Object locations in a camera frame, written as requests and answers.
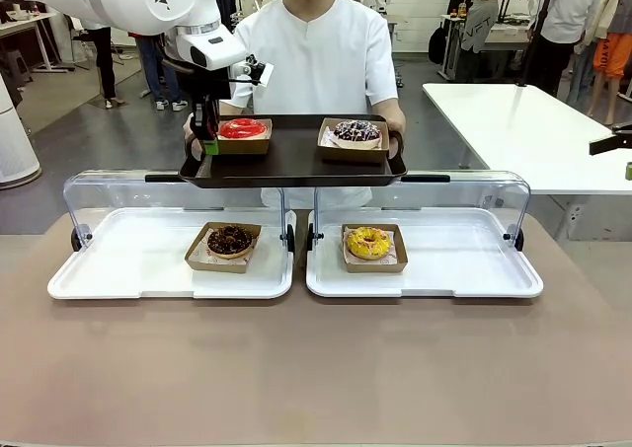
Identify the person's left hand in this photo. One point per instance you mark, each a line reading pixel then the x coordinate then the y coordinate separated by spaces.
pixel 397 124

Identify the chocolate donut in box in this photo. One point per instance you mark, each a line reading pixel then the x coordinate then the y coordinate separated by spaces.
pixel 217 268

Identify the white display tray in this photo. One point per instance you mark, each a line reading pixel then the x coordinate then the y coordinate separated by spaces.
pixel 454 269
pixel 123 269

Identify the yellow donut in box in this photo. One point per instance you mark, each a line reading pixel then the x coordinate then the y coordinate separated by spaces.
pixel 375 268

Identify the black stand pole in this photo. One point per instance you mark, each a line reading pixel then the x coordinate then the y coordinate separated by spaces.
pixel 537 27

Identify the black office chair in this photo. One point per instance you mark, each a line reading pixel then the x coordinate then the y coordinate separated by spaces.
pixel 74 42

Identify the person in white top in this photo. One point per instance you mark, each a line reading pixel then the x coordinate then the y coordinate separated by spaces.
pixel 568 13

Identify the dark brown serving tray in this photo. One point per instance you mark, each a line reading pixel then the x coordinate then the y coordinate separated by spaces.
pixel 291 166

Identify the white background desk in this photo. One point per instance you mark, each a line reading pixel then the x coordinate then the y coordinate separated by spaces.
pixel 29 20

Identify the person's left forearm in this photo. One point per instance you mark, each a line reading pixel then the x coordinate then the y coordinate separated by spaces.
pixel 387 107

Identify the grey stool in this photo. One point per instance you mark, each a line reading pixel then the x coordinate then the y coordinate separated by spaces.
pixel 17 64

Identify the person's right forearm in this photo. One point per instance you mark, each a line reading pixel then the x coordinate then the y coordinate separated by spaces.
pixel 232 107

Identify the mannequin with orange shorts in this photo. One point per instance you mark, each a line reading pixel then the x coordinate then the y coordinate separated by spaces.
pixel 612 57

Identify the grey printed t-shirt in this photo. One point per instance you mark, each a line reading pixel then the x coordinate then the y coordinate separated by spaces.
pixel 479 30

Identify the white printed paper liner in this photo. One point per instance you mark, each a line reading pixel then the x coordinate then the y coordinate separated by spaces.
pixel 326 141
pixel 202 254
pixel 393 254

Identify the red glazed donut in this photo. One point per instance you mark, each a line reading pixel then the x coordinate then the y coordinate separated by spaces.
pixel 244 147
pixel 242 128

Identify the person in red shirt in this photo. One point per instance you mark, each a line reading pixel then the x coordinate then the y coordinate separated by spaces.
pixel 153 72

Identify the clear plastic display cover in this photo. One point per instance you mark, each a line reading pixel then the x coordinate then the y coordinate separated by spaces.
pixel 123 190
pixel 469 190

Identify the yellow glazed donut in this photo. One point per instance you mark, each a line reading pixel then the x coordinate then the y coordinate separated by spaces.
pixel 369 243

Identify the person in white coat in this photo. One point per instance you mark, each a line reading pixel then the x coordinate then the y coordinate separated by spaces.
pixel 106 62

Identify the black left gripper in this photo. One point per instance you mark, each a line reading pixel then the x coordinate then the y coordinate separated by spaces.
pixel 210 84

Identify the white side table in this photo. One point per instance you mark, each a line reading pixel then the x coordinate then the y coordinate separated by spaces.
pixel 518 121

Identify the chocolate sprinkled donut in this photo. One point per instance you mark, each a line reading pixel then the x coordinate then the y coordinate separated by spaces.
pixel 229 241

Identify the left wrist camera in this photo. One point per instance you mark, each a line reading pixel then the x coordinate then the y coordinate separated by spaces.
pixel 264 74

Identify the person in white shirt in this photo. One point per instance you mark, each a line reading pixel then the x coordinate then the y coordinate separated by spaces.
pixel 321 47

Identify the black hanging bag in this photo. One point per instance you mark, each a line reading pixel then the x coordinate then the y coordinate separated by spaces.
pixel 437 45

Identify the white cylindrical air purifier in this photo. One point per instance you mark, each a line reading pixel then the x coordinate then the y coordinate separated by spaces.
pixel 15 146

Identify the person's right hand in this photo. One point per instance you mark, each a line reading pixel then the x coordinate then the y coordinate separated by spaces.
pixel 187 131

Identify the purple white drizzled donut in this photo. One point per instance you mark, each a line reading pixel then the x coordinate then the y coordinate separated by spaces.
pixel 358 132

